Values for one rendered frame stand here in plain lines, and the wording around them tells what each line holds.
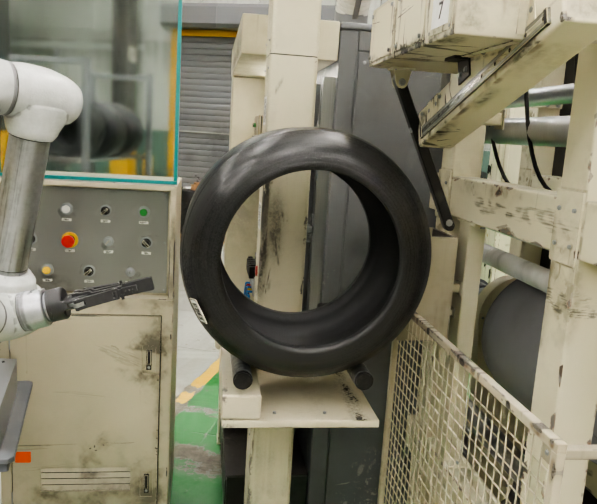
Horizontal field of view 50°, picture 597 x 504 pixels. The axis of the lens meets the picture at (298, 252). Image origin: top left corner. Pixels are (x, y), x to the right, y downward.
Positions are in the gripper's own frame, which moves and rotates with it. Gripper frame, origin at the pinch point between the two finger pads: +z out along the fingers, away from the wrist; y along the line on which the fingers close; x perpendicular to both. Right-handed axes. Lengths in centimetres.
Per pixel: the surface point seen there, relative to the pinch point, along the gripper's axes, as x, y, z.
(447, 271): 19, 19, 79
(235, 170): -22.0, -10.6, 27.4
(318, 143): -24, -11, 46
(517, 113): 0, 298, 241
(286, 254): 5.9, 26.0, 37.1
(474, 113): -23, -7, 82
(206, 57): -152, 997, 46
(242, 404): 29.6, -11.0, 17.6
